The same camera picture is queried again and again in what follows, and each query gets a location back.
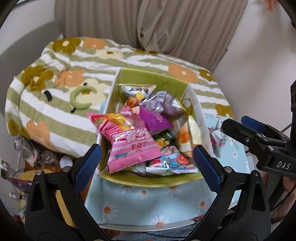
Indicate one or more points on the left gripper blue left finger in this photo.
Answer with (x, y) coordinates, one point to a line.
(85, 166)

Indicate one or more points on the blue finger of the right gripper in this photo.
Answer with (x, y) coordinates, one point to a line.
(253, 124)
(243, 134)

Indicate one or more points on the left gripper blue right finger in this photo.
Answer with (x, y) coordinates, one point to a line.
(210, 168)

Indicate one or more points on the cream orange cake bag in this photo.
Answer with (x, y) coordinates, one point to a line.
(188, 137)

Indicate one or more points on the pink strawberry snack bag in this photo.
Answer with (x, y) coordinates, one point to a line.
(131, 142)

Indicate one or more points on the right hand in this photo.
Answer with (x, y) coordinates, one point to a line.
(280, 210)

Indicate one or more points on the silver corn chip bag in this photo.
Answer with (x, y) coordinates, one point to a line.
(218, 138)

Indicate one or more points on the light blue daisy tablecloth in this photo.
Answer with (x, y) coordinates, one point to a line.
(117, 204)

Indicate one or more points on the blue white snack bag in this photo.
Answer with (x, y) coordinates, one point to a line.
(171, 162)

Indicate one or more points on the dark green small packet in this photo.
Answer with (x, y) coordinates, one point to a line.
(164, 139)

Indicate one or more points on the purple snack bag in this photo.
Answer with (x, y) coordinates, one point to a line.
(156, 109)

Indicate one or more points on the orange white snack bag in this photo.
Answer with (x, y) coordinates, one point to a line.
(140, 91)

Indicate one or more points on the beige curtain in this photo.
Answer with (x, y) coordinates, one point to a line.
(195, 31)

